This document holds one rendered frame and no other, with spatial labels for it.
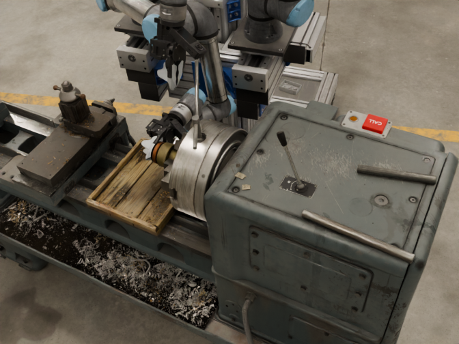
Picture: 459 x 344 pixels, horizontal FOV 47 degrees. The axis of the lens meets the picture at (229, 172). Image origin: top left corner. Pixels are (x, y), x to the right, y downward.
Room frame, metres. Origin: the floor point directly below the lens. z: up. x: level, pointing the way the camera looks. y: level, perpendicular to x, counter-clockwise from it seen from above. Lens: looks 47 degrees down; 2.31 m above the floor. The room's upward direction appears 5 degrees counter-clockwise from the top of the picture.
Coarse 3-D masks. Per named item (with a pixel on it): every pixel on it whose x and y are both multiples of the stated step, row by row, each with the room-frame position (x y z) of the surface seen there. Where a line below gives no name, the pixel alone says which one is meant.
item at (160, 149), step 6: (156, 144) 1.26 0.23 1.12; (162, 144) 1.26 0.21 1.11; (168, 144) 1.25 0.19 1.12; (174, 144) 1.25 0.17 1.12; (156, 150) 1.23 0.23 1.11; (162, 150) 1.22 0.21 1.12; (168, 150) 1.22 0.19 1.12; (174, 150) 1.23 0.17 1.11; (156, 156) 1.22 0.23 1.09; (162, 156) 1.21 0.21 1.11; (168, 156) 1.21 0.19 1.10; (174, 156) 1.20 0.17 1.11; (156, 162) 1.22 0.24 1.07; (162, 162) 1.20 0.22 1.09
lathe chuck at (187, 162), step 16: (192, 128) 1.19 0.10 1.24; (208, 128) 1.18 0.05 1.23; (224, 128) 1.18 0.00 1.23; (192, 144) 1.12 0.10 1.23; (208, 144) 1.11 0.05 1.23; (176, 160) 1.09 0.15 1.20; (192, 160) 1.08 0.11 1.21; (176, 176) 1.06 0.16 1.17; (192, 176) 1.04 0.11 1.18; (192, 192) 1.01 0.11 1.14; (176, 208) 1.05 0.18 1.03; (192, 208) 1.01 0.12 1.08
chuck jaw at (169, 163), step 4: (168, 160) 1.19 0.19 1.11; (172, 160) 1.19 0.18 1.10; (164, 164) 1.17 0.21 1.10; (168, 164) 1.17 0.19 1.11; (172, 164) 1.17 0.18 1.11; (164, 168) 1.17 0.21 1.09; (168, 168) 1.15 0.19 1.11; (164, 172) 1.14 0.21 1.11; (168, 172) 1.13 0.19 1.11; (164, 176) 1.14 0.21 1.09; (168, 176) 1.11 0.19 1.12; (164, 180) 1.09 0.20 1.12; (168, 180) 1.09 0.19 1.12; (164, 184) 1.08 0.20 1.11; (168, 184) 1.08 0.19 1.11; (164, 188) 1.08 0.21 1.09; (168, 188) 1.07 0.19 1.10; (172, 188) 1.05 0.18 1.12; (172, 192) 1.05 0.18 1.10; (176, 192) 1.04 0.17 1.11; (172, 196) 1.05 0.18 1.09; (176, 196) 1.04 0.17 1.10
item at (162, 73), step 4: (164, 64) 1.30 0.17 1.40; (164, 68) 1.29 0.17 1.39; (172, 68) 1.27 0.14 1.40; (176, 68) 1.29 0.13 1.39; (160, 72) 1.30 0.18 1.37; (164, 72) 1.29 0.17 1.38; (172, 72) 1.27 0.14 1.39; (160, 76) 1.29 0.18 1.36; (164, 76) 1.29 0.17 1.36; (172, 76) 1.27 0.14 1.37; (168, 80) 1.27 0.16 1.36; (172, 80) 1.27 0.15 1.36; (172, 84) 1.27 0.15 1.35; (172, 88) 1.27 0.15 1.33
